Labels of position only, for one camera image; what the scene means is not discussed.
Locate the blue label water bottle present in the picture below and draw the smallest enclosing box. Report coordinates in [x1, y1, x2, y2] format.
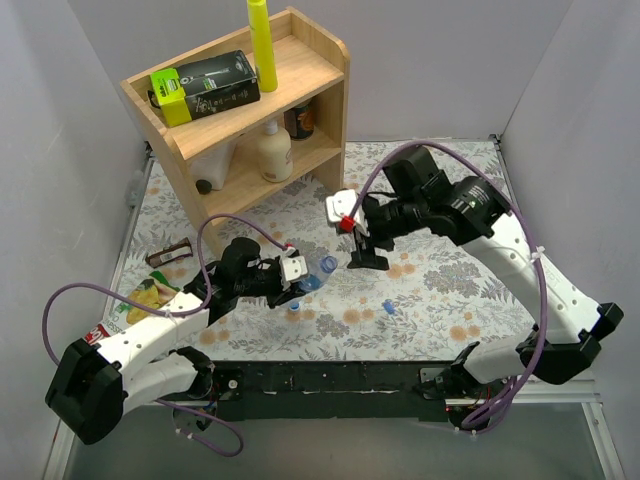
[298, 255, 338, 293]

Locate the floral patterned table mat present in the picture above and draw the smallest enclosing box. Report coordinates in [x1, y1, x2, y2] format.
[117, 142, 534, 361]

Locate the brown chocolate bar wrapper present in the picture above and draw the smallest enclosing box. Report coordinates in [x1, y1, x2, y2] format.
[145, 237, 193, 268]

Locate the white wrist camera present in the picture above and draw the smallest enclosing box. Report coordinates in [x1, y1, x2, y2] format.
[279, 245, 309, 290]
[325, 189, 369, 237]

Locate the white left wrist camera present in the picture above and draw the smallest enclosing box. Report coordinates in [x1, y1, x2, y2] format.
[279, 245, 309, 290]

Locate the yellow tall bottle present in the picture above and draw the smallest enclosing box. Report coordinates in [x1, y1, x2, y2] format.
[247, 0, 278, 92]

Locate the wooden shelf unit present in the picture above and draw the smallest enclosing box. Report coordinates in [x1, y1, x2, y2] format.
[121, 7, 350, 254]

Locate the white jug black cap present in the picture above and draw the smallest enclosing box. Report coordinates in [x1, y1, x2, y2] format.
[190, 141, 236, 195]

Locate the small blue bottle cap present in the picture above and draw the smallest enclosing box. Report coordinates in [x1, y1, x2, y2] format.
[383, 300, 396, 315]

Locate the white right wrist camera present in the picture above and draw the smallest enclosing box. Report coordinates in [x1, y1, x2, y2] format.
[325, 189, 369, 237]

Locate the cream lotion pump bottle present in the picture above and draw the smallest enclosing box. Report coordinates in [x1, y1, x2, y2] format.
[256, 119, 293, 183]

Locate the black green product box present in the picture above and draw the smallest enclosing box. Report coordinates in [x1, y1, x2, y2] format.
[147, 50, 261, 127]

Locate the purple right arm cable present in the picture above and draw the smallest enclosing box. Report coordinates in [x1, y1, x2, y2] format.
[352, 141, 549, 434]

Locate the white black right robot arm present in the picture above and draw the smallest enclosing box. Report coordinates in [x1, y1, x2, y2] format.
[335, 142, 624, 398]

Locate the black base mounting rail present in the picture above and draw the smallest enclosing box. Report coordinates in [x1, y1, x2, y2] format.
[169, 359, 511, 436]

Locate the chips snack bag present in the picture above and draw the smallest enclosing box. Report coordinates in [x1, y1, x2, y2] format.
[72, 269, 184, 351]

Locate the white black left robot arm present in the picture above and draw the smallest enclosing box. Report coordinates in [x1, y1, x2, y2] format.
[45, 237, 308, 445]

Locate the dark jar on shelf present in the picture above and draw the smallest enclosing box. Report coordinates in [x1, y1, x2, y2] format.
[284, 100, 314, 141]

